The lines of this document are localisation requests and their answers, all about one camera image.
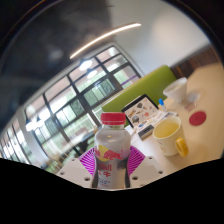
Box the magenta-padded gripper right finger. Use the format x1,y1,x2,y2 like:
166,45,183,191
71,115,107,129
127,145,165,188

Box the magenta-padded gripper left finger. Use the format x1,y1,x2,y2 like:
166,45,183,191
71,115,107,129
56,148,98,188

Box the red-capped drink bottle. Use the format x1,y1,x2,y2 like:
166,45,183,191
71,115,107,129
92,111,132,190

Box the small dark box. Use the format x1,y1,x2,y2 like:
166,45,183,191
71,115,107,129
137,124,155,141

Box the sticker-covered black tablet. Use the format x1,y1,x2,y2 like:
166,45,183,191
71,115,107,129
120,94,160,129

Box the dark-framed grid window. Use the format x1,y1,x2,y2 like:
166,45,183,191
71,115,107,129
0,45,143,166

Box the small blue-capped bottle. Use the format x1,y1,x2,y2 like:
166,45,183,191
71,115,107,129
157,98,168,113

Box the flat round red coaster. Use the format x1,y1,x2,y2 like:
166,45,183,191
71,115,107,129
188,110,207,127

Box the green upholstered bench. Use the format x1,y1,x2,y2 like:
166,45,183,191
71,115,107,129
100,64,178,114

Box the white bowl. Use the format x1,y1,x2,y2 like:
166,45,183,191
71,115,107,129
162,77,188,104

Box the black pendant lamps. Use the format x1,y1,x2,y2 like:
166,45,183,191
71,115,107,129
78,59,99,79

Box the curved linear ceiling light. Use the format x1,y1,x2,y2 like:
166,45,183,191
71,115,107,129
69,22,142,60

